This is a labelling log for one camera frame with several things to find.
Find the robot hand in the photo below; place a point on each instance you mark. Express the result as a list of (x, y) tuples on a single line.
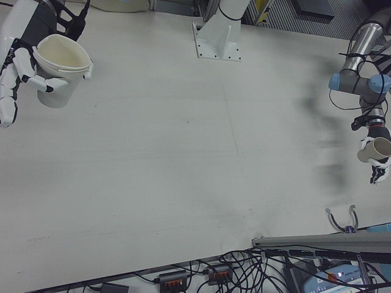
[(12, 24), (380, 132)]

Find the beige cup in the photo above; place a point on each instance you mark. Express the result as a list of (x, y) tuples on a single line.
[(371, 152)]

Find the white paper cup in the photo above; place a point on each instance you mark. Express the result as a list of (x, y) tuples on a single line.
[(58, 94)]

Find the light blue plastic bin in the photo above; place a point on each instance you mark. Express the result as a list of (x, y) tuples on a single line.
[(380, 228)]

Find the grey teach pendant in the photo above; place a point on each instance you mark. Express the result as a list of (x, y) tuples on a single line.
[(342, 276)]

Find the black power brick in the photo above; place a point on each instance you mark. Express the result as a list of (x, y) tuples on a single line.
[(296, 274)]

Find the black box orange ports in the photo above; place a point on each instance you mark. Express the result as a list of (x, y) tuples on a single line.
[(172, 279), (218, 273)]

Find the small black adapter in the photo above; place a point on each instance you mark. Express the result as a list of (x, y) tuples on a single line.
[(114, 287)]

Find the yellow black striped post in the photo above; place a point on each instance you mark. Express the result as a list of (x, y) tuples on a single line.
[(262, 10)]

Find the white pedestal mount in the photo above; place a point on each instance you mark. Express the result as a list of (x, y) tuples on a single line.
[(218, 39)]

